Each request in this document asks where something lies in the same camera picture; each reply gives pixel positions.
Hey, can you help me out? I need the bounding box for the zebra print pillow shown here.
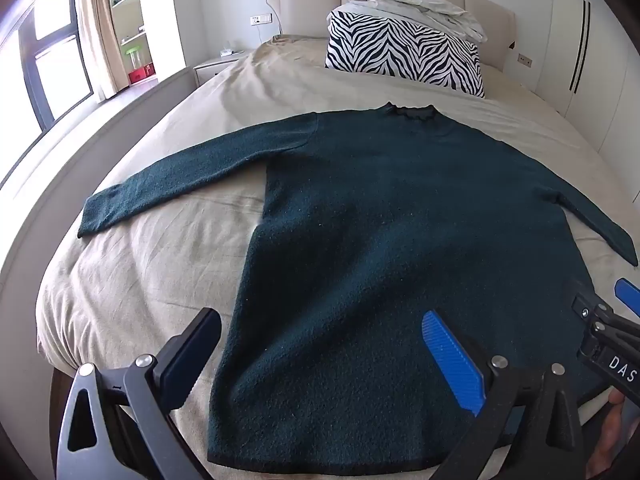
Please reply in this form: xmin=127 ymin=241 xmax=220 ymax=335
xmin=325 ymin=4 xmax=486 ymax=99

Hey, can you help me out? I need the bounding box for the beige padded headboard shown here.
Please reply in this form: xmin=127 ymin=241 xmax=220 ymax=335
xmin=265 ymin=0 xmax=517 ymax=68

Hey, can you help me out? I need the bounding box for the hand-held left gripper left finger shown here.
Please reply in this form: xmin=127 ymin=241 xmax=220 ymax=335
xmin=56 ymin=307 xmax=222 ymax=480

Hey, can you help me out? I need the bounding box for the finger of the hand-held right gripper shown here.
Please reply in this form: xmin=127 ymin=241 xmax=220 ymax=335
xmin=613 ymin=278 xmax=640 ymax=319
xmin=571 ymin=294 xmax=614 ymax=322

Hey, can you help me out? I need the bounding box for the dark green knit sweater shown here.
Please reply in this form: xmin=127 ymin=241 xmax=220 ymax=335
xmin=77 ymin=101 xmax=640 ymax=476

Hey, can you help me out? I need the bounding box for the red box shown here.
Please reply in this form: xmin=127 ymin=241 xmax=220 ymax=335
xmin=127 ymin=62 xmax=155 ymax=86

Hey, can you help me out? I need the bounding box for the folded white duvet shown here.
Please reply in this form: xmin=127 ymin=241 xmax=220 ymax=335
xmin=346 ymin=0 xmax=488 ymax=43

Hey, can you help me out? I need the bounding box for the beige curtain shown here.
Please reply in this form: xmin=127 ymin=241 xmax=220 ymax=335
xmin=75 ymin=0 xmax=132 ymax=101

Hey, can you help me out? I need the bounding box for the white wall shelf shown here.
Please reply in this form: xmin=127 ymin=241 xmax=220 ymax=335
xmin=107 ymin=0 xmax=162 ymax=86

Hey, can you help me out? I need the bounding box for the person's right hand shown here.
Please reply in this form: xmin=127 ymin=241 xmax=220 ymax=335
xmin=587 ymin=391 xmax=640 ymax=480

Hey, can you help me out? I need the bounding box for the white nightstand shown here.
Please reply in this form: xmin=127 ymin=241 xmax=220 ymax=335
xmin=193 ymin=49 xmax=256 ymax=86

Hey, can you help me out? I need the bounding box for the black wardrobe door handle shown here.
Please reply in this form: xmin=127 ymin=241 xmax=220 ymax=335
xmin=567 ymin=0 xmax=592 ymax=95

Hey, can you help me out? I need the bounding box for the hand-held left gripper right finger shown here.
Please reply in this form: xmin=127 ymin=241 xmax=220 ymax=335
xmin=421 ymin=310 xmax=588 ymax=480

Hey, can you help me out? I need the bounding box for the black framed window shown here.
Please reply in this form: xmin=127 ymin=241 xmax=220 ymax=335
xmin=0 ymin=0 xmax=96 ymax=161

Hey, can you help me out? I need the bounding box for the bed with beige sheet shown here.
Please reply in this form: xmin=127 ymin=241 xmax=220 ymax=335
xmin=0 ymin=35 xmax=640 ymax=480

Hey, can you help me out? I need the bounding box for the white charging cable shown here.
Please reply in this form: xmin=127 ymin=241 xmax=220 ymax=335
xmin=257 ymin=0 xmax=284 ymax=43

